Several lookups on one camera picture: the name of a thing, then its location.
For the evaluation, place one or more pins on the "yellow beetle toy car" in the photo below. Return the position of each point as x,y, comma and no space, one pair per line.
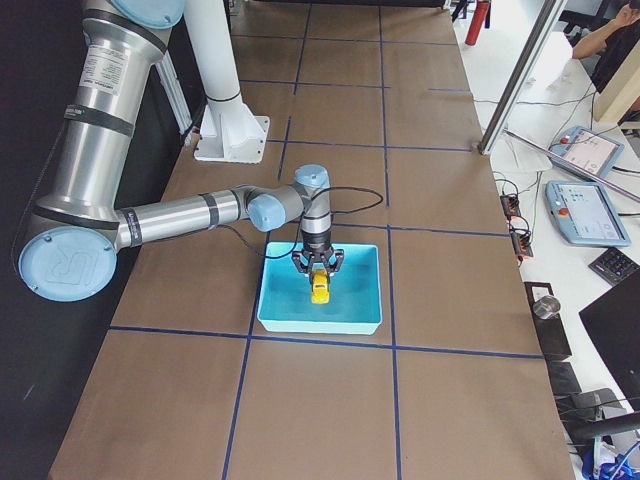
320,287

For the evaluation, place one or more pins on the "turquoise plastic bin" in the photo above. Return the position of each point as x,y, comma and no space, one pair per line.
348,302

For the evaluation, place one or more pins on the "upper orange black connector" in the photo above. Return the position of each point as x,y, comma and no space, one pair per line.
511,205

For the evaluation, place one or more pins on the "orange black connector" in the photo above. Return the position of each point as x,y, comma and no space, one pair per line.
511,205
521,242

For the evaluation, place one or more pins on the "lower orange black connector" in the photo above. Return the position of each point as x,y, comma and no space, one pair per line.
521,242

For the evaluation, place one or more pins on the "silver metal cup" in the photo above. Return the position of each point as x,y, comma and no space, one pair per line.
546,307

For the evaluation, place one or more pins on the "black box under cup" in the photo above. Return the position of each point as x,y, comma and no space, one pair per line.
550,332

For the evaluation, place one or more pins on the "lower teach pendant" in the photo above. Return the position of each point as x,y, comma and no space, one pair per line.
584,215

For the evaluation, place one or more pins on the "teach pendant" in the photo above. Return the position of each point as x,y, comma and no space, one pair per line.
588,150
584,215

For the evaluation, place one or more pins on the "black keyboard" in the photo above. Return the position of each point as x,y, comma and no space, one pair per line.
613,266

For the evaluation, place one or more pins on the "upper teach pendant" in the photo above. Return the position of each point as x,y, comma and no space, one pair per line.
588,150

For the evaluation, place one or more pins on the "red fire extinguisher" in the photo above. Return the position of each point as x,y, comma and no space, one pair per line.
480,20

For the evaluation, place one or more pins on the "black laptop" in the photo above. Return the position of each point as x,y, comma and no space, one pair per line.
612,323

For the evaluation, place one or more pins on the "seated person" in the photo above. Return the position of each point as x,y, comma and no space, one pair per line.
613,42

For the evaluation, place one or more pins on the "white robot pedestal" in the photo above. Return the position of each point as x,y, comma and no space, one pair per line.
229,132

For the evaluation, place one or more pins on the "aluminium frame post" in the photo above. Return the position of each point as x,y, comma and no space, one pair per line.
542,28

